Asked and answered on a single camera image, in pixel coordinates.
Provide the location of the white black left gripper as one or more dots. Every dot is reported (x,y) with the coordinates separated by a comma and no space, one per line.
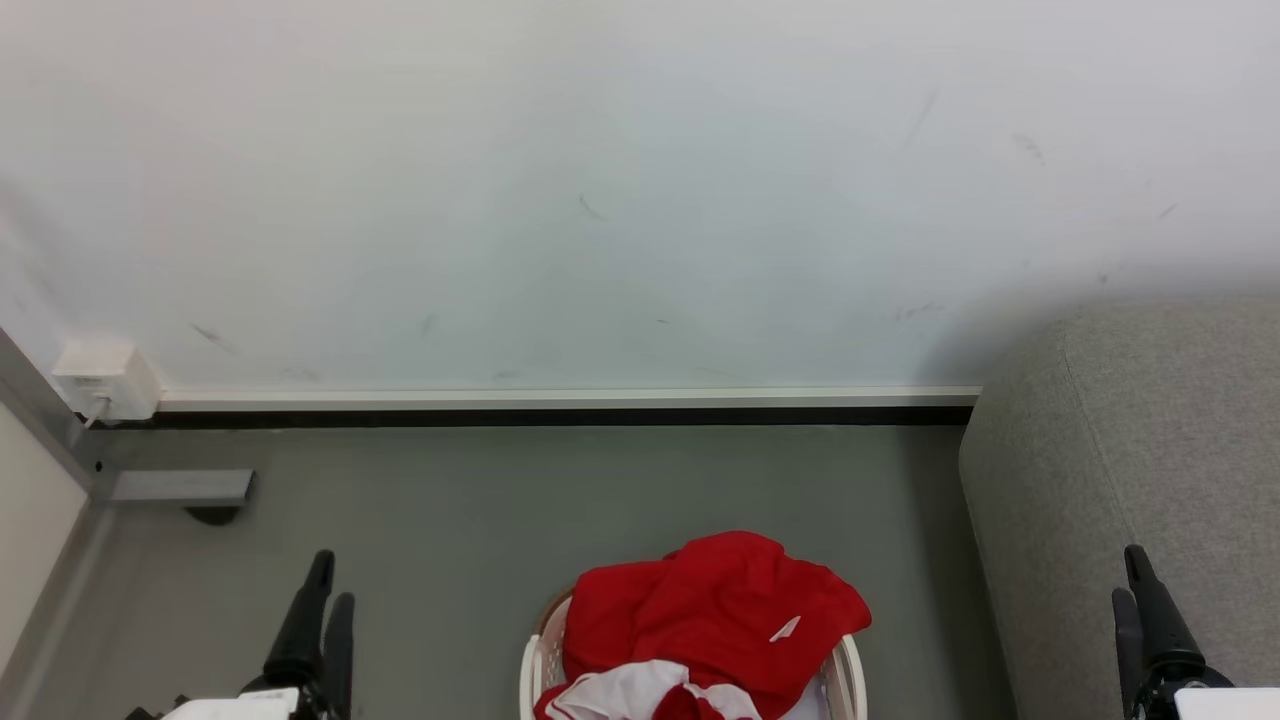
(250,705)

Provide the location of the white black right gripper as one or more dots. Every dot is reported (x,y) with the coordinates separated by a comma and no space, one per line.
(1210,702)

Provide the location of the red and white sports shirt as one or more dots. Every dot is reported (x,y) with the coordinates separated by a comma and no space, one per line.
(715,620)

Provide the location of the white plastic laundry basket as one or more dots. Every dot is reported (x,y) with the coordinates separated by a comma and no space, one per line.
(848,680)

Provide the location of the black door stopper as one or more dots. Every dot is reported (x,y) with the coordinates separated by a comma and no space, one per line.
(212,514)

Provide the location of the grey fabric sofa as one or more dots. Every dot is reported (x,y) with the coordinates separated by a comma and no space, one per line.
(1080,470)

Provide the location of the off-white door panel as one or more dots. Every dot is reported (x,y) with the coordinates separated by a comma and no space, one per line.
(30,520)

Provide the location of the white wall socket box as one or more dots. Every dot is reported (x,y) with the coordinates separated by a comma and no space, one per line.
(105,378)

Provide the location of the white wall baseboard strip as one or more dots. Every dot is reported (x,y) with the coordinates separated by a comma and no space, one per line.
(560,398)

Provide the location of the grey metal frame foot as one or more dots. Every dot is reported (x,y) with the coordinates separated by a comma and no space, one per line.
(40,405)

